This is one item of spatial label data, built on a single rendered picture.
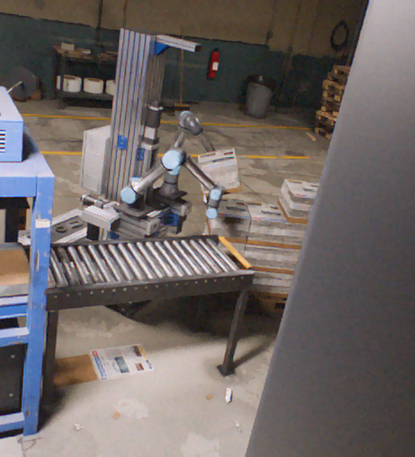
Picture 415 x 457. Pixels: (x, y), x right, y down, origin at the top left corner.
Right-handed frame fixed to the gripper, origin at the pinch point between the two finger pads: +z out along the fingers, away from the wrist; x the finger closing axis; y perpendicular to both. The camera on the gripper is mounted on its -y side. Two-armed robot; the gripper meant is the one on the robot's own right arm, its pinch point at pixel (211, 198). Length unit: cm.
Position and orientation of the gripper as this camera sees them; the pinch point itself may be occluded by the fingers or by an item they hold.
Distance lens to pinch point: 413.5
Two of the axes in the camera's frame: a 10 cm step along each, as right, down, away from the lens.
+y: -2.0, -8.9, -4.0
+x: -9.8, 1.8, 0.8
